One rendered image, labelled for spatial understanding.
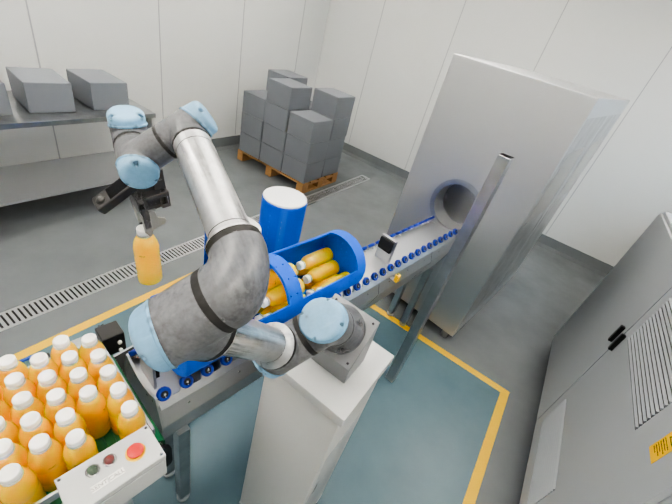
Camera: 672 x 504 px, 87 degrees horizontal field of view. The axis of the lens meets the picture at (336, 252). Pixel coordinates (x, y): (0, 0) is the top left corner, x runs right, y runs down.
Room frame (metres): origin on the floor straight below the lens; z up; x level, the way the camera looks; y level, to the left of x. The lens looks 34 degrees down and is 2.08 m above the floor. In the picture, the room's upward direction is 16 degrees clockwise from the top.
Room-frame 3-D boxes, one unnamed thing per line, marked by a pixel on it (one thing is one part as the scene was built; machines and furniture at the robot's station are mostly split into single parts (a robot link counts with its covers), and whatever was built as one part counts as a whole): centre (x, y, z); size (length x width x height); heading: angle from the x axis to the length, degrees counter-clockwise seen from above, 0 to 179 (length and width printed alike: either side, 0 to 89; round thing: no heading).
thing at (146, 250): (0.79, 0.54, 1.34); 0.07 x 0.07 x 0.19
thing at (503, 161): (1.72, -0.63, 0.85); 0.06 x 0.06 x 1.70; 56
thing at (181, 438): (0.69, 0.39, 0.31); 0.06 x 0.06 x 0.63; 56
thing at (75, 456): (0.38, 0.49, 0.99); 0.07 x 0.07 x 0.19
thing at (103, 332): (0.75, 0.67, 0.95); 0.10 x 0.07 x 0.10; 56
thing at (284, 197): (2.00, 0.40, 1.03); 0.28 x 0.28 x 0.01
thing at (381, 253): (1.77, -0.27, 1.00); 0.10 x 0.04 x 0.15; 56
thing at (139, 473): (0.34, 0.36, 1.05); 0.20 x 0.10 x 0.10; 146
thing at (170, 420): (1.54, -0.11, 0.79); 2.17 x 0.29 x 0.34; 146
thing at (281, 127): (4.79, 1.00, 0.59); 1.20 x 0.80 x 1.19; 64
